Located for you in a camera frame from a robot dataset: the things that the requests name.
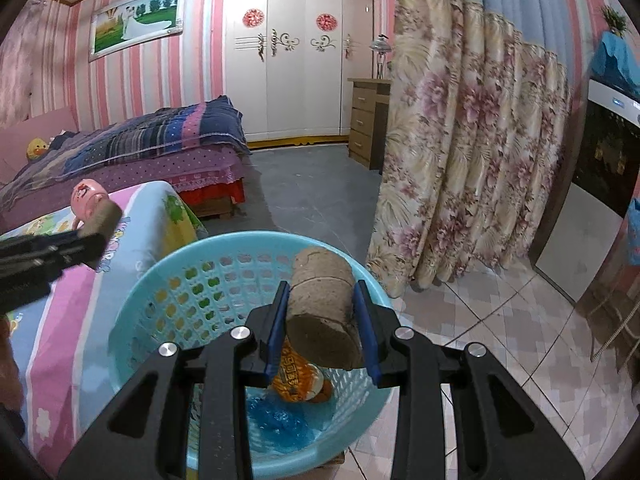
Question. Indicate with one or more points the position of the pink curtain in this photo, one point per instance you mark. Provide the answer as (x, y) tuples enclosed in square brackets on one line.
[(17, 60)]

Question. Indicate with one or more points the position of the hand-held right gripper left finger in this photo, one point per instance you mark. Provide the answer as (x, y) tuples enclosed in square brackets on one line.
[(277, 332)]

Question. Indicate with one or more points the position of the pink cartoon cup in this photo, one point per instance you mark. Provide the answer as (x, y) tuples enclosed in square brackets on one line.
[(87, 197)]

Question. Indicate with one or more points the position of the floral curtain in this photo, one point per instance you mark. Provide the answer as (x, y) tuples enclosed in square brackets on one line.
[(465, 160)]

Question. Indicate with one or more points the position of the wooden desk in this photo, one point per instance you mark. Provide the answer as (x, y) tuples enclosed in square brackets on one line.
[(367, 120)]

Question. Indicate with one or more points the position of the wide framed wall picture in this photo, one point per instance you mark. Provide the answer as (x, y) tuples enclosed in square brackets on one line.
[(135, 22)]

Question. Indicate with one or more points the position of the orange snack wrapper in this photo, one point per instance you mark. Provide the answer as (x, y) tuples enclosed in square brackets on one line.
[(297, 375)]

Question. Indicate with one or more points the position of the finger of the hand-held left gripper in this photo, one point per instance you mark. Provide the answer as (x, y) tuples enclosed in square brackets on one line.
[(82, 250)]

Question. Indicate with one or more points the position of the brown cardboard tube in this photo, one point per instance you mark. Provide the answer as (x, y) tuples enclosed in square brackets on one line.
[(322, 305)]

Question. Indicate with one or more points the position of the cartoon printed tablecloth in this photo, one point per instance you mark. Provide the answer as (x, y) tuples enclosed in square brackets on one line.
[(65, 310)]

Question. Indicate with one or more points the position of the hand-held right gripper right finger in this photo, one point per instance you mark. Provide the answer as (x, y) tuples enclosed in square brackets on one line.
[(367, 335)]

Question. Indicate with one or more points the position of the light blue plastic basket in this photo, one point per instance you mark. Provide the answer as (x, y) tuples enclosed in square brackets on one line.
[(165, 305)]

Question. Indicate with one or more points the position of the white wardrobe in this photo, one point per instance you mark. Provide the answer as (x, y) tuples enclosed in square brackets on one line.
[(295, 60)]

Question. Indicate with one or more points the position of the green plant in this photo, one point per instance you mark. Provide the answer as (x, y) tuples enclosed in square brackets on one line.
[(615, 20)]

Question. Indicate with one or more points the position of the plaid patchwork blanket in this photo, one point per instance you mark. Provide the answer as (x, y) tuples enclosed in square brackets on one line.
[(140, 142)]

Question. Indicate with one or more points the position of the blue cloth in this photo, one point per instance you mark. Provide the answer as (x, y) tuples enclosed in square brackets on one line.
[(617, 65)]

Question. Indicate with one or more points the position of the metal desk lamp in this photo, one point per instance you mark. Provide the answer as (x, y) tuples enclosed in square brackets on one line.
[(381, 50)]

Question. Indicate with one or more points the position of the pink headboard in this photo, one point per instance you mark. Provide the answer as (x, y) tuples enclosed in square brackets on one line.
[(35, 130)]

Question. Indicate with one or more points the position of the blue plastic wrapper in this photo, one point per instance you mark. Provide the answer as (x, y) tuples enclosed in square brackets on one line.
[(285, 420)]

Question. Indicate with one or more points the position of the bed with plaid blanket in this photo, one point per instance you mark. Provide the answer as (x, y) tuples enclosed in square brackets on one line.
[(200, 165)]

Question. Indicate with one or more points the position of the yellow plush toy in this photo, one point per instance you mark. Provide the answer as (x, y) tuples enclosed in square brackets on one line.
[(37, 150)]

